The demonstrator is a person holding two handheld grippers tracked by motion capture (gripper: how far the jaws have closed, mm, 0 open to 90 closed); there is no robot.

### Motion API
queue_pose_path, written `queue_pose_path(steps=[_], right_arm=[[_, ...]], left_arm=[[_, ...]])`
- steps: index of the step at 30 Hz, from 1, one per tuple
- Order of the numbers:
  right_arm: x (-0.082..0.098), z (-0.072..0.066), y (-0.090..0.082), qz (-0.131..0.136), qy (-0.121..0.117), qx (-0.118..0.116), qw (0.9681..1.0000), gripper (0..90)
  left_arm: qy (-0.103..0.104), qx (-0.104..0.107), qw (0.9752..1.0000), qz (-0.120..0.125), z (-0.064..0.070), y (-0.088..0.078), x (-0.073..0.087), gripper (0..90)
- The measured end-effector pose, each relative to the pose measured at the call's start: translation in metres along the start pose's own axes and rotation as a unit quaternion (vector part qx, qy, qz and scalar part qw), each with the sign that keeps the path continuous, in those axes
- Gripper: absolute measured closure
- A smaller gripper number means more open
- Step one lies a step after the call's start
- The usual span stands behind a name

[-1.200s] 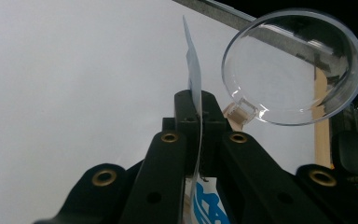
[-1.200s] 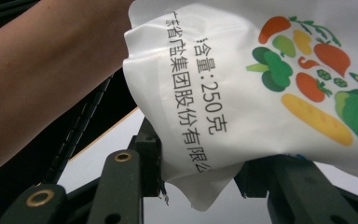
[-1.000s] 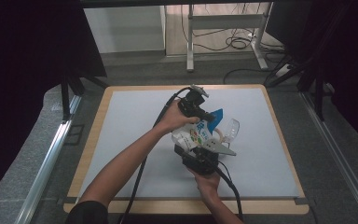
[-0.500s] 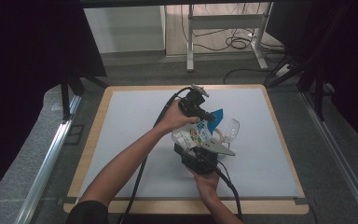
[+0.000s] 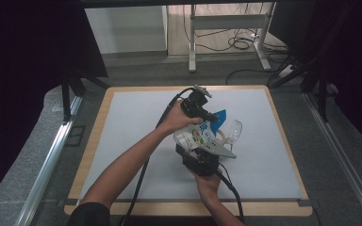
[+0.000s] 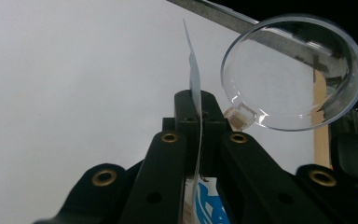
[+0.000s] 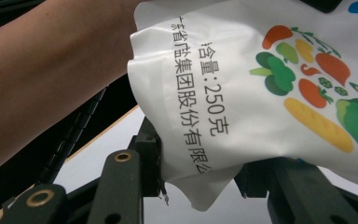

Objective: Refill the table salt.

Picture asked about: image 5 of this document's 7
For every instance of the aluminium rail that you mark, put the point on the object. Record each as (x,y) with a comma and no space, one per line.
(342,150)
(48,166)

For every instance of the black metal stand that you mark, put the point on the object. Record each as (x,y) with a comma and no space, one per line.
(322,94)

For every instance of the wooden table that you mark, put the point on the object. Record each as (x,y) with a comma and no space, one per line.
(81,175)

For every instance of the white power strip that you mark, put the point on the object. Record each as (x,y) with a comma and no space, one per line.
(285,71)

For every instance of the white cabinet panel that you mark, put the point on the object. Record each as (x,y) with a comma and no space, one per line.
(125,29)

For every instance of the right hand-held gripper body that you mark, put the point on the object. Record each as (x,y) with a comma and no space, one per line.
(205,158)

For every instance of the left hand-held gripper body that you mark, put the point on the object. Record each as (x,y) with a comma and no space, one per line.
(194,103)

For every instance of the person's right hand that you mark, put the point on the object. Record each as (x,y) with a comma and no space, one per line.
(208,185)

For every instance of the white metal desk frame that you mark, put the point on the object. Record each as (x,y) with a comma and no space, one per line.
(229,22)

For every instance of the person's left hand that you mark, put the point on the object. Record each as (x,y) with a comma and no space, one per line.
(177,121)

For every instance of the white table mat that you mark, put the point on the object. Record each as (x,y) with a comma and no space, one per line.
(257,169)

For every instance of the dark curtain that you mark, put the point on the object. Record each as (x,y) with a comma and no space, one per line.
(352,56)
(22,62)

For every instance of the person's black sleeve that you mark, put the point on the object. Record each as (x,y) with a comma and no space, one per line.
(89,215)

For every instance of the clear glass pitcher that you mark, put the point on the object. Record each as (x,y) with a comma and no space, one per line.
(234,130)

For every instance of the black tripod stand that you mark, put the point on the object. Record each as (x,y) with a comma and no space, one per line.
(66,94)

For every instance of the blue and white pouch bag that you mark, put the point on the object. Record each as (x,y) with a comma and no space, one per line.
(198,135)

